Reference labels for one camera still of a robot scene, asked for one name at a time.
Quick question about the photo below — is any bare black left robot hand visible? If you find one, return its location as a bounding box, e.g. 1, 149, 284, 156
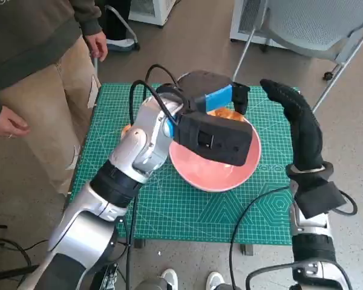
177, 69, 250, 115

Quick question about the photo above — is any pink bowl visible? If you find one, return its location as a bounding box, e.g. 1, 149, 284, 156
168, 72, 263, 193

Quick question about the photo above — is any white shoe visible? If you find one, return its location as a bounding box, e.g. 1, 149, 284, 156
206, 271, 225, 290
160, 268, 178, 290

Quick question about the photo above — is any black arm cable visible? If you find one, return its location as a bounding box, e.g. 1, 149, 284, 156
229, 185, 358, 290
120, 63, 190, 290

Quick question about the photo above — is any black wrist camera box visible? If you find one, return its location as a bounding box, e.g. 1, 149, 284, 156
172, 110, 251, 166
296, 181, 345, 219

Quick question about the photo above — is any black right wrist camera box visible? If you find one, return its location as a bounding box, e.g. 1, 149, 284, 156
296, 181, 345, 219

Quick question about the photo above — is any standing person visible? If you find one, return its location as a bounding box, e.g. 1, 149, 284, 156
0, 0, 109, 197

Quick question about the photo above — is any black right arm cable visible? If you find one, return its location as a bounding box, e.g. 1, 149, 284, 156
229, 185, 358, 290

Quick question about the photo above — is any grey chair with seated person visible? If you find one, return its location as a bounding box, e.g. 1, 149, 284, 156
92, 4, 141, 85

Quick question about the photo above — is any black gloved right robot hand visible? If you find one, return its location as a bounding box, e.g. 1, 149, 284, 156
260, 79, 324, 172

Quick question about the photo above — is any green cutting mat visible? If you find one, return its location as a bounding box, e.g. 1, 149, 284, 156
70, 83, 300, 246

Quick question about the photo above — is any white cabinet with grille side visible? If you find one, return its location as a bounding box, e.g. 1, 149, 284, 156
229, 0, 291, 49

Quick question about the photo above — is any black device with metal clips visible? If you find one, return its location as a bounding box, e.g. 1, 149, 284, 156
99, 262, 119, 290

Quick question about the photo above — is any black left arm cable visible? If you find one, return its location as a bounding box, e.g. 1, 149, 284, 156
120, 63, 190, 290

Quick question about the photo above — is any grey mesh chair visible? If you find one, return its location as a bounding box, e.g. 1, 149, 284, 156
229, 0, 363, 114

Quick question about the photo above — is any white cabinet with mesh door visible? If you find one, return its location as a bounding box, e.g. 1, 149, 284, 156
129, 0, 178, 28

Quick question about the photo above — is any seated person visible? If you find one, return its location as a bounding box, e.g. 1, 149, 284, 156
104, 0, 137, 51

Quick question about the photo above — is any person's hand with ring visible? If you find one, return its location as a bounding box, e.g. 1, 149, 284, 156
0, 104, 31, 139

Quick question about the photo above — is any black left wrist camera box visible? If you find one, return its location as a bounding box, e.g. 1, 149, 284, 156
172, 110, 251, 166

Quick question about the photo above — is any long black stand leg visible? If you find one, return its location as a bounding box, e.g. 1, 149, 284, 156
0, 264, 40, 280

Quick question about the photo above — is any rectangular braided toy bread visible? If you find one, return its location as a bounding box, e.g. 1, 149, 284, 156
206, 108, 245, 121

